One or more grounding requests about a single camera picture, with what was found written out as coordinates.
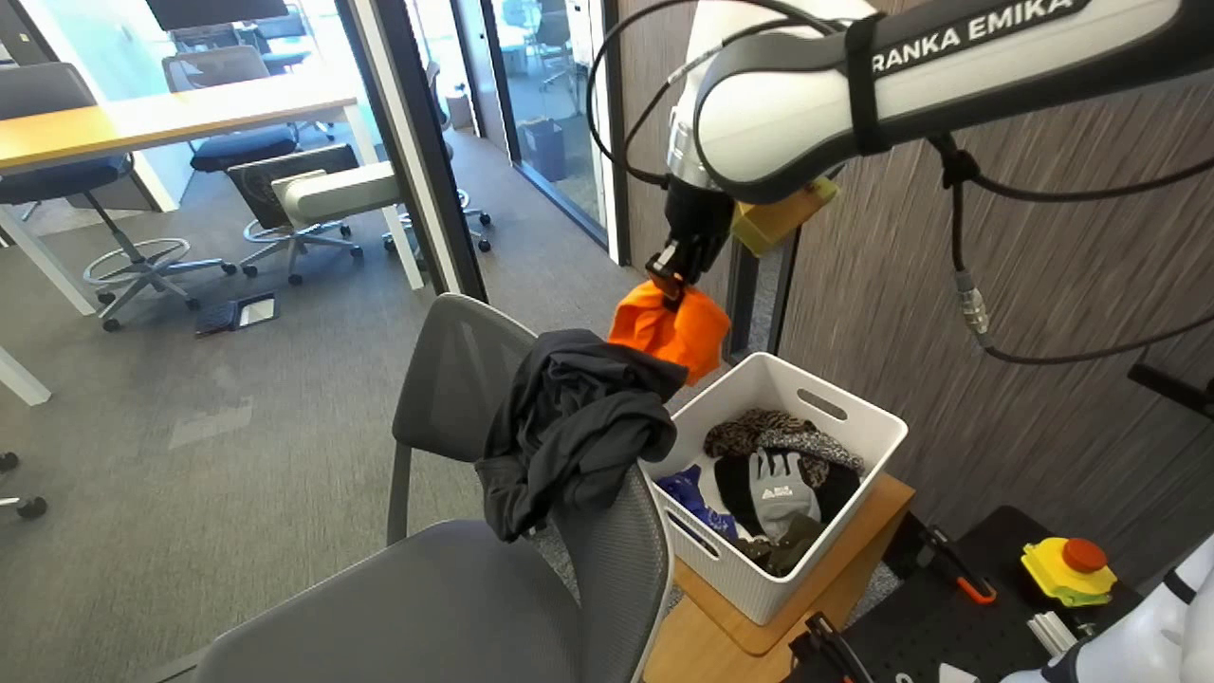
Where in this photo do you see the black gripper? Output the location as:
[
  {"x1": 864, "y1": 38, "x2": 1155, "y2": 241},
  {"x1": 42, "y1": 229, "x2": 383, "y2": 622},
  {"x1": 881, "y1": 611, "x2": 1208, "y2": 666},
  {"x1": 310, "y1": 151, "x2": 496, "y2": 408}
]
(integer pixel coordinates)
[{"x1": 644, "y1": 183, "x2": 738, "y2": 308}]

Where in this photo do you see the orange shirt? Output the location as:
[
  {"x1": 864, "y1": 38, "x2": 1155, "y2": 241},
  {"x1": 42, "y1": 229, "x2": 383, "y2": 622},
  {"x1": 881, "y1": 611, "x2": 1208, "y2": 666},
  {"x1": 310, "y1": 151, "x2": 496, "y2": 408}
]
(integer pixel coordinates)
[{"x1": 608, "y1": 278, "x2": 735, "y2": 388}]

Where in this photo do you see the black chair light cushion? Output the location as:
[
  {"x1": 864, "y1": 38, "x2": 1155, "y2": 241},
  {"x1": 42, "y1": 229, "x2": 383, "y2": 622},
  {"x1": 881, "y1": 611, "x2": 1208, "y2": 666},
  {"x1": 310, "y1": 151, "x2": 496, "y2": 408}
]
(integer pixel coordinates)
[{"x1": 225, "y1": 139, "x2": 411, "y2": 287}]

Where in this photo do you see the grey mesh office chair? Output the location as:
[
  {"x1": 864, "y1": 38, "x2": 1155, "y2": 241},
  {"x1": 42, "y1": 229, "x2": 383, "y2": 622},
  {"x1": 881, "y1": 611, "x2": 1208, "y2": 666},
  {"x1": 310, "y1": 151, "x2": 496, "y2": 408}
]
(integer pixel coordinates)
[{"x1": 187, "y1": 292, "x2": 680, "y2": 683}]

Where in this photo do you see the blue seat office chair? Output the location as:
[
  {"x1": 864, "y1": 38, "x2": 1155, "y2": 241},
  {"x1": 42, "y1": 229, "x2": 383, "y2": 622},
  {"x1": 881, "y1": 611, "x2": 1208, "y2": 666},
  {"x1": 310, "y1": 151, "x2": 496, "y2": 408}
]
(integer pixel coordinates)
[
  {"x1": 0, "y1": 57, "x2": 244, "y2": 334},
  {"x1": 163, "y1": 46, "x2": 306, "y2": 175}
]

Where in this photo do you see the black chair castor base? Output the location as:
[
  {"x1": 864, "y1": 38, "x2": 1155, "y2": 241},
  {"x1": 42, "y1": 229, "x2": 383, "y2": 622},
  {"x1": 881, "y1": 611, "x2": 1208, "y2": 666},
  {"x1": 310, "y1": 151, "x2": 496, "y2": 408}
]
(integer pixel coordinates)
[{"x1": 0, "y1": 449, "x2": 54, "y2": 523}]

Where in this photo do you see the dark grey garment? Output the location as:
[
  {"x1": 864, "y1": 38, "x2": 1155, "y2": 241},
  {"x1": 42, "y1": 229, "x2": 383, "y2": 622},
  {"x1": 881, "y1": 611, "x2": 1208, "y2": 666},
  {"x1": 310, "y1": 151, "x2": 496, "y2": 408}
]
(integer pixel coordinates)
[{"x1": 472, "y1": 326, "x2": 680, "y2": 547}]

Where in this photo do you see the blue patterned cloth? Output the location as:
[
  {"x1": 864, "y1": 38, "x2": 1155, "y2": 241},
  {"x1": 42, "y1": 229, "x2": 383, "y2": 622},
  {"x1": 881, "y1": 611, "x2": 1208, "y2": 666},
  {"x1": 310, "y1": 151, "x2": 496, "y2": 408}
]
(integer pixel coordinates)
[{"x1": 655, "y1": 461, "x2": 745, "y2": 542}]

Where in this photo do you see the black white printed garment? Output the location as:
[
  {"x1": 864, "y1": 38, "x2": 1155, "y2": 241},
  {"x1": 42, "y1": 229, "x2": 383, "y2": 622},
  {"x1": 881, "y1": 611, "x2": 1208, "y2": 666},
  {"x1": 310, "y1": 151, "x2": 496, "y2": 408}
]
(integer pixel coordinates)
[{"x1": 714, "y1": 445, "x2": 830, "y2": 535}]

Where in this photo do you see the olive polka dot cloth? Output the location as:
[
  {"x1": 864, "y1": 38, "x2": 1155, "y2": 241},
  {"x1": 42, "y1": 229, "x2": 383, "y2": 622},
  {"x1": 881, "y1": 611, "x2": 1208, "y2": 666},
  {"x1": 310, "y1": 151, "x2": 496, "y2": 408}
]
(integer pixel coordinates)
[{"x1": 735, "y1": 508, "x2": 827, "y2": 580}]

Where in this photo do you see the white plastic bin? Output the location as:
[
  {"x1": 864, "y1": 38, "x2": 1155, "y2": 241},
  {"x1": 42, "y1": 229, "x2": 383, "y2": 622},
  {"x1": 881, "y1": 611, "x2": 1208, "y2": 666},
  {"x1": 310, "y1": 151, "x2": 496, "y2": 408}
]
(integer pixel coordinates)
[{"x1": 642, "y1": 348, "x2": 912, "y2": 628}]

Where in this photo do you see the wooden stool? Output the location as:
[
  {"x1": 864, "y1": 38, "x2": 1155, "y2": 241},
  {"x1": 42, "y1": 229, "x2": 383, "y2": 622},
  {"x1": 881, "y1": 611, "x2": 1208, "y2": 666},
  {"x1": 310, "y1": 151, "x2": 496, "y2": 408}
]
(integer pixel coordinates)
[{"x1": 642, "y1": 470, "x2": 919, "y2": 683}]

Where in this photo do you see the white paper sheet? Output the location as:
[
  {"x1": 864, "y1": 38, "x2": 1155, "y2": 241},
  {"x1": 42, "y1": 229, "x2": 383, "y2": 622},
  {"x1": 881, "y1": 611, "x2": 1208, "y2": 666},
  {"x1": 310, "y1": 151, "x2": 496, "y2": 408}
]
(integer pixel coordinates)
[{"x1": 230, "y1": 292, "x2": 282, "y2": 334}]

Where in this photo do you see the yellow emergency stop button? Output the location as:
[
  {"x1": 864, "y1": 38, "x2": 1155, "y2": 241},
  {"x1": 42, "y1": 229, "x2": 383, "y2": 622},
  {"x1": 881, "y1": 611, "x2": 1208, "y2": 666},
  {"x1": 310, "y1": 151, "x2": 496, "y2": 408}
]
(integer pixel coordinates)
[{"x1": 1017, "y1": 535, "x2": 1122, "y2": 611}]

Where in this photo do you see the small white block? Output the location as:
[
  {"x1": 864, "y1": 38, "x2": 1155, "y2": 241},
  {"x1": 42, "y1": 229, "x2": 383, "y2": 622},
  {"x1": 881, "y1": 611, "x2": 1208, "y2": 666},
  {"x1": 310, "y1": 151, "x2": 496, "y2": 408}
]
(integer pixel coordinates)
[{"x1": 1026, "y1": 606, "x2": 1079, "y2": 661}]

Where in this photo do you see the black computer monitor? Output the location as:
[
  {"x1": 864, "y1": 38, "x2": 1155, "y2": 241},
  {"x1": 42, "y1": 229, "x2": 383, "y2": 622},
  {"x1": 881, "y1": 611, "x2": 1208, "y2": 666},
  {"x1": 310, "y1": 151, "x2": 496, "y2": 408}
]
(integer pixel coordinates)
[{"x1": 143, "y1": 0, "x2": 296, "y2": 33}]

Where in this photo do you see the wooden top white table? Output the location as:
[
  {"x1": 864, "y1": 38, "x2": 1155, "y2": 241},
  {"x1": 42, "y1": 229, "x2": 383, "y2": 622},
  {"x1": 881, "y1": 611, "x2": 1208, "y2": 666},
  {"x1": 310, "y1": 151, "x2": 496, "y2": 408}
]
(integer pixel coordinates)
[{"x1": 0, "y1": 82, "x2": 430, "y2": 318}]

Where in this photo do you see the white desk leg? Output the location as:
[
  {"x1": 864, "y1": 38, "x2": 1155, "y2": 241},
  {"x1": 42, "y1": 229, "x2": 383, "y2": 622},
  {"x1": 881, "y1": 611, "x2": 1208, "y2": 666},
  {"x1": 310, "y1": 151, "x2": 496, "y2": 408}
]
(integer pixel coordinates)
[{"x1": 0, "y1": 346, "x2": 56, "y2": 408}]

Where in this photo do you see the yellow wrist camera mount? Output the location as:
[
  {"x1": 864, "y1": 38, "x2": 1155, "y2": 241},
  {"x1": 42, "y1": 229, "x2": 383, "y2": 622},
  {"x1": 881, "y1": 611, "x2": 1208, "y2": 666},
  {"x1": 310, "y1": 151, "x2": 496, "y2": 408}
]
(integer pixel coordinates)
[{"x1": 727, "y1": 178, "x2": 842, "y2": 261}]

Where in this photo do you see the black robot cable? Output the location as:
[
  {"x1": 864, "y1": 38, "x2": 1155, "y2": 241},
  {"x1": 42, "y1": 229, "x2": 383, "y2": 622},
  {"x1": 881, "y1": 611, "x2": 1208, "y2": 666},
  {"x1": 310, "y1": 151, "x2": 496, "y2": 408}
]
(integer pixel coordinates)
[
  {"x1": 931, "y1": 127, "x2": 1214, "y2": 370},
  {"x1": 584, "y1": 0, "x2": 889, "y2": 192}
]

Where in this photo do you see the black door frame pillar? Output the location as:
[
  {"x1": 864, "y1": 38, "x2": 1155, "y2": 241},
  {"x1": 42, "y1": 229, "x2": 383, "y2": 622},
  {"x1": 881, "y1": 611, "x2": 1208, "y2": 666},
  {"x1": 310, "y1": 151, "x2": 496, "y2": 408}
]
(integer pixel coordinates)
[{"x1": 330, "y1": 0, "x2": 492, "y2": 303}]

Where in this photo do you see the orange handled tool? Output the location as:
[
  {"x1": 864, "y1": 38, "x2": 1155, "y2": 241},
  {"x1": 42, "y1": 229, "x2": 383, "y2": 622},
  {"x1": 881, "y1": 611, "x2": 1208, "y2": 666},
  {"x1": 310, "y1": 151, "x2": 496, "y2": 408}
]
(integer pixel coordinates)
[{"x1": 924, "y1": 535, "x2": 1003, "y2": 606}]

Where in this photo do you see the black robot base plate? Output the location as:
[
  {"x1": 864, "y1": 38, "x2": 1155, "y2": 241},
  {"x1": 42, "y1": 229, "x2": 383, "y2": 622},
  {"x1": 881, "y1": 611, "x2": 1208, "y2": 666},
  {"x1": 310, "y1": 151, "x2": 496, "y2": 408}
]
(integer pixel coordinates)
[{"x1": 780, "y1": 499, "x2": 1143, "y2": 683}]

